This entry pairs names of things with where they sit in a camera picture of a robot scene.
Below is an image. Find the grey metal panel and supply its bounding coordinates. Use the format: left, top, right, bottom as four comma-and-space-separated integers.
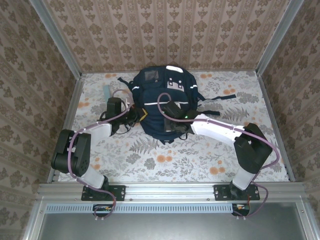
23, 199, 320, 240

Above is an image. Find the navy blue backpack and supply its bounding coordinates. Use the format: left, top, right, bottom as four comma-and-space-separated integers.
117, 65, 237, 146

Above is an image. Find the aluminium side rail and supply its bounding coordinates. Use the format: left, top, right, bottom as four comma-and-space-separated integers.
257, 72, 296, 182
47, 73, 86, 183

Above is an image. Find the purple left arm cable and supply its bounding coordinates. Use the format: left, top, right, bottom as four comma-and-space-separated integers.
69, 89, 133, 221

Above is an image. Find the aluminium frame post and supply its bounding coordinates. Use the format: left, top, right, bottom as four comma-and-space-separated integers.
28, 0, 83, 79
256, 0, 305, 76

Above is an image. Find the slotted grey cable duct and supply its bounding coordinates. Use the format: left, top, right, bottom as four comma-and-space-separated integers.
45, 202, 251, 215

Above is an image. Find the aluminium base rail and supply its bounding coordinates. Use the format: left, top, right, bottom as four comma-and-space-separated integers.
37, 181, 307, 201

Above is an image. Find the thin aluminium edge strip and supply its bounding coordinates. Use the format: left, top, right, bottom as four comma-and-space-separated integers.
81, 69, 259, 75

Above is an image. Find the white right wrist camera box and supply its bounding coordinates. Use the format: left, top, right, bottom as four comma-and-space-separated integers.
163, 117, 176, 133

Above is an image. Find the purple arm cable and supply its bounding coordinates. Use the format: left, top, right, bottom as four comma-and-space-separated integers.
157, 92, 280, 221
69, 89, 133, 221

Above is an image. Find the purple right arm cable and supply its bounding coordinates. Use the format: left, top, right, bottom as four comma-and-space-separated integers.
157, 92, 280, 221

